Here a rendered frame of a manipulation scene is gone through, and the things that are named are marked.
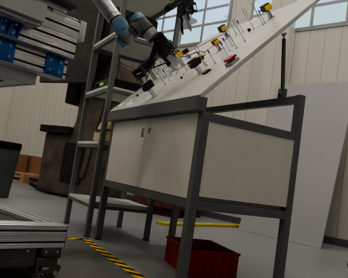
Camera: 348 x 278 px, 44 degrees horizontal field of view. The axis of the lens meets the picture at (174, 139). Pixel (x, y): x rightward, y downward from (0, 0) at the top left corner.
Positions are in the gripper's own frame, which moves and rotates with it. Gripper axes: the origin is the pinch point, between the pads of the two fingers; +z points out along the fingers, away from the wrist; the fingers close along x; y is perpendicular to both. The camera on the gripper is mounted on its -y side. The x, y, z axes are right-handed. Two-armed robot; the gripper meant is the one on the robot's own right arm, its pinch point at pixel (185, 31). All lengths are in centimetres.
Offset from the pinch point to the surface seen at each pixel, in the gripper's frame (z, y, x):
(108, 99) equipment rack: 26, -16, 91
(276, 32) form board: 10.2, 32.6, -31.3
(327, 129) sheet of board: 97, 237, 138
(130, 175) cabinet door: 73, -30, 40
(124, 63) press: -22, 103, 337
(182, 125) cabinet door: 47, -20, -14
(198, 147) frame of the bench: 57, -23, -32
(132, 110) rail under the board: 36, -20, 42
